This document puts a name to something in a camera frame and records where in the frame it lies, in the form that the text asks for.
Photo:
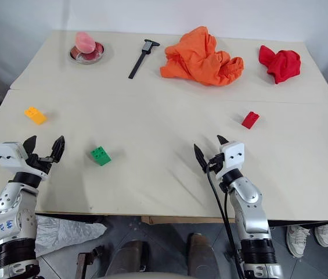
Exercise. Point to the pink toy peach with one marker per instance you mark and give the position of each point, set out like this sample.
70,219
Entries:
84,42

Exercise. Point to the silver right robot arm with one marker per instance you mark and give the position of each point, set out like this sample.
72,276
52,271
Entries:
250,209

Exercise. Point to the orange toy brick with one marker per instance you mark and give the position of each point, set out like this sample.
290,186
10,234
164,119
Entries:
36,115

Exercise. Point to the white sneaker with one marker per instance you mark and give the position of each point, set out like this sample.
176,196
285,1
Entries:
324,234
296,239

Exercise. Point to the wooden board under table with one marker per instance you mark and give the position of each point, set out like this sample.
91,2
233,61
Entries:
181,220

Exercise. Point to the green toy brick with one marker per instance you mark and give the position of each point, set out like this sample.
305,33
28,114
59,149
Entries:
101,156

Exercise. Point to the red toy brick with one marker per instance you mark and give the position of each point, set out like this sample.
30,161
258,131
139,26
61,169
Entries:
250,119

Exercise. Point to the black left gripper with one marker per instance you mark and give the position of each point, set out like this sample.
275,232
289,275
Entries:
40,163

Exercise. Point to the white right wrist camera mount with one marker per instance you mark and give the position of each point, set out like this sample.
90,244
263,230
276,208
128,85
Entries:
232,155

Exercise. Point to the crumpled orange cloth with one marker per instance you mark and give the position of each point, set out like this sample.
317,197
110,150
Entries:
201,58

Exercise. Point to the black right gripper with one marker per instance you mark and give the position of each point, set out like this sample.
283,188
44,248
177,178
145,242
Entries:
216,162

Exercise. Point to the brown metal bracket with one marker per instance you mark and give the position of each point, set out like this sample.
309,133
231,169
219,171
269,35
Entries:
85,260

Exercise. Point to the black vernier caliper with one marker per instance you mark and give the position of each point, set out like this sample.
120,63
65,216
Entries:
140,58

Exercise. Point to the round metal bowl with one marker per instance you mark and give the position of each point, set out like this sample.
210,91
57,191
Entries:
86,57

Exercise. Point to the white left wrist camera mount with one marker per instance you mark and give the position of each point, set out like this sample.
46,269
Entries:
7,152

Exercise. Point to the crumpled red cloth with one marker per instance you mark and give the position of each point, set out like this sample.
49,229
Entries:
281,64

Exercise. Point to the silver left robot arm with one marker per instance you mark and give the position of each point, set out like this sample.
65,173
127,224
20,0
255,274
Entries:
7,203

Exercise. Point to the crumpled white plastic sheet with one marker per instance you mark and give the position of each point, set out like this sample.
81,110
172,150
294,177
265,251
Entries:
62,232

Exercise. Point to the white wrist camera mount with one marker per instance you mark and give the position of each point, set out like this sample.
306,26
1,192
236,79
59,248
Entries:
7,152
232,155

